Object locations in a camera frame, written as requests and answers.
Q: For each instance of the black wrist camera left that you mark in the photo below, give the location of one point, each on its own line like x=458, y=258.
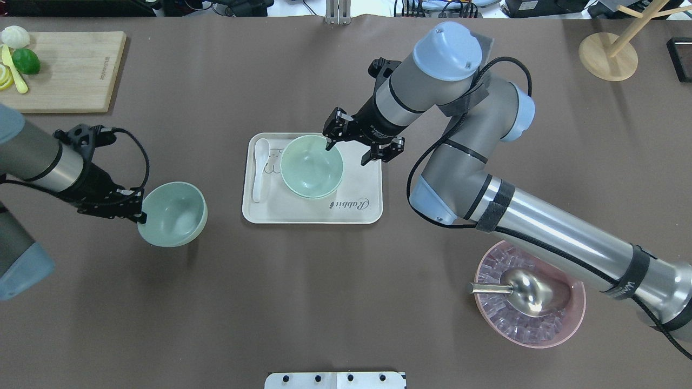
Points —
x=84, y=139

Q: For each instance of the white garlic bulb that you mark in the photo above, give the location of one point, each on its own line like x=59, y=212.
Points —
x=15, y=37

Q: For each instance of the wooden cutting board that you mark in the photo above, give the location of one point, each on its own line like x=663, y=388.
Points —
x=78, y=74

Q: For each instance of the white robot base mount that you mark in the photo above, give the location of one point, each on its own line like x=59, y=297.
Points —
x=351, y=379

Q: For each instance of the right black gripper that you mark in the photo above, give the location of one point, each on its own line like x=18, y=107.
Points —
x=374, y=123

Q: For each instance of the pink bowl with ice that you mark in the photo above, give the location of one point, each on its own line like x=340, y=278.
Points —
x=544, y=332

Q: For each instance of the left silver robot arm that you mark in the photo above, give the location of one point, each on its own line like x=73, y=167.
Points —
x=60, y=165

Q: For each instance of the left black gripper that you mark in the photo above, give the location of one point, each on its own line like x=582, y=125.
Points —
x=93, y=183

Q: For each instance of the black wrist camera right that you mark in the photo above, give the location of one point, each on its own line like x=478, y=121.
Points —
x=381, y=69

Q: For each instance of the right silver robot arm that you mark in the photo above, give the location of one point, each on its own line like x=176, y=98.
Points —
x=449, y=68

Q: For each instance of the cream rabbit serving tray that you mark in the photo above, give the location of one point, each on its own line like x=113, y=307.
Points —
x=357, y=200

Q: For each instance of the lemon slice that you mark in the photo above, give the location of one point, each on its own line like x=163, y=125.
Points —
x=6, y=77

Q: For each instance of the steel ice scoop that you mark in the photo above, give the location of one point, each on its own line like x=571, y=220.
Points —
x=529, y=292

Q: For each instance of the green bowl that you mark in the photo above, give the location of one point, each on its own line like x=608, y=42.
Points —
x=176, y=214
x=309, y=170

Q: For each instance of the wooden mug tree stand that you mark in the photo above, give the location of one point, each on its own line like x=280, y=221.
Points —
x=611, y=57

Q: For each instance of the white ceramic spoon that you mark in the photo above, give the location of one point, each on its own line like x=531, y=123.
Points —
x=261, y=154

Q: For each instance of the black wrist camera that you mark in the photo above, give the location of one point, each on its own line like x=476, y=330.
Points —
x=381, y=69
x=84, y=139

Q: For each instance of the green lime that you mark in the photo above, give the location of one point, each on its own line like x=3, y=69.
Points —
x=26, y=61

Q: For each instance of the yellow plastic knife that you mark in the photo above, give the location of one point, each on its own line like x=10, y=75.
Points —
x=18, y=80

